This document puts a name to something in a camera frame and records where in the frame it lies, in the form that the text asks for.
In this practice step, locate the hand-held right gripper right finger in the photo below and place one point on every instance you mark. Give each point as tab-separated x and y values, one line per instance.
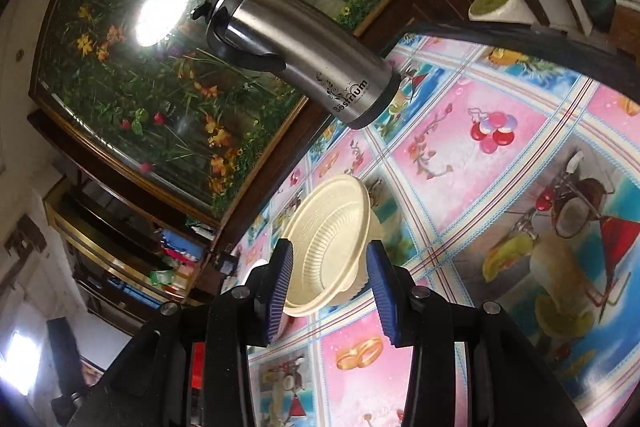
386	307

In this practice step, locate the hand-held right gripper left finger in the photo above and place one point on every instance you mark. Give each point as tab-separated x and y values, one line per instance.
277	302

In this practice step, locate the small cream bowl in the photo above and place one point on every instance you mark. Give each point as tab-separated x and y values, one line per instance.
325	227

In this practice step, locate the small black device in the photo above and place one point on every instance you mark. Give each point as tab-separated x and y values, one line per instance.
227	264

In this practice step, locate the green packet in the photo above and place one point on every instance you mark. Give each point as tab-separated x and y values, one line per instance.
161	277

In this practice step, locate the fruit print tablecloth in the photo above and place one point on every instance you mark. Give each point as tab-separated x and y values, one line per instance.
500	207

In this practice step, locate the stainless steel thermos jug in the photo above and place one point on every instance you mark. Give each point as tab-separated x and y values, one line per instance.
300	42

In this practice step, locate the white paper roll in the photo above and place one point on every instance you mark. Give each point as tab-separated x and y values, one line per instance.
495	7

